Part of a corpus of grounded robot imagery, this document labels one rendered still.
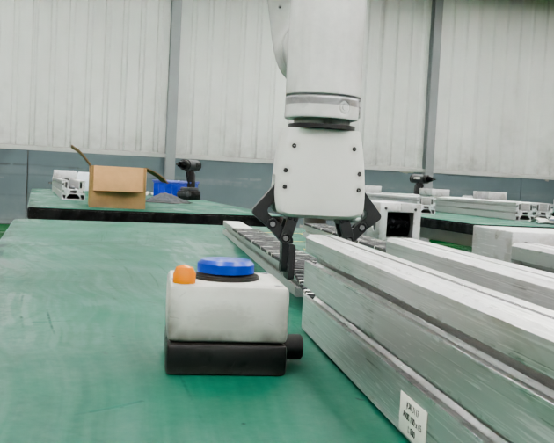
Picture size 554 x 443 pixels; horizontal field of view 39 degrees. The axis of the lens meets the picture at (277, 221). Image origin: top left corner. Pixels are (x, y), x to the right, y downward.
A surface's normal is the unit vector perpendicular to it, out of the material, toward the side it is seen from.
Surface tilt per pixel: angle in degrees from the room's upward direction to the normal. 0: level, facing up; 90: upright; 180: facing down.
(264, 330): 90
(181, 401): 0
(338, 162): 91
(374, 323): 90
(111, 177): 64
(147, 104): 90
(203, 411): 0
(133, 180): 69
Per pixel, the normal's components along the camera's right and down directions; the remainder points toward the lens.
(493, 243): -0.99, -0.04
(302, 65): -0.62, 0.01
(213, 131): 0.28, 0.07
